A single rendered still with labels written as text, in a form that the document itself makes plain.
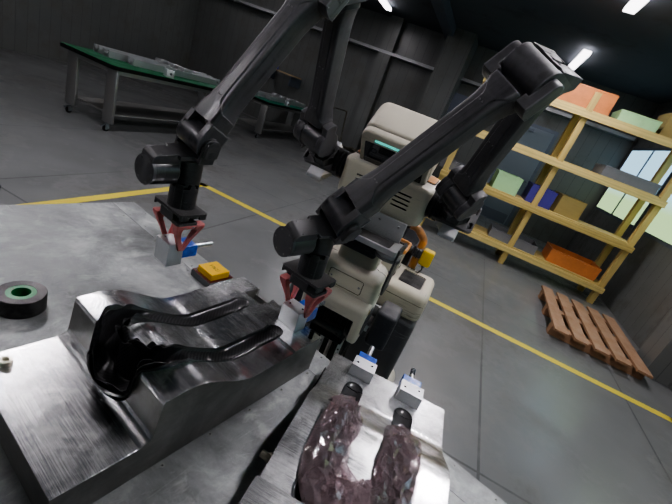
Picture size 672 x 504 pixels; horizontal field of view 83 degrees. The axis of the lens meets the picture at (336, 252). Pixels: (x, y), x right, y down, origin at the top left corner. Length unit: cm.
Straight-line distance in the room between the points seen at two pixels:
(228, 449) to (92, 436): 20
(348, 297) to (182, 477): 74
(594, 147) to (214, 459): 928
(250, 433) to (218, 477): 9
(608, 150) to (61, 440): 950
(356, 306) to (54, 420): 82
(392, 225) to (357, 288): 25
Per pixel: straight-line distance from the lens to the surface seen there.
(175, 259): 91
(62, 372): 72
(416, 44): 976
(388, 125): 107
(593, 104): 589
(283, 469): 62
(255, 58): 81
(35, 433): 65
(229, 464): 70
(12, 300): 91
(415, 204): 110
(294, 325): 82
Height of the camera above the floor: 136
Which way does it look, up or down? 22 degrees down
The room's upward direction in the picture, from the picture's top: 21 degrees clockwise
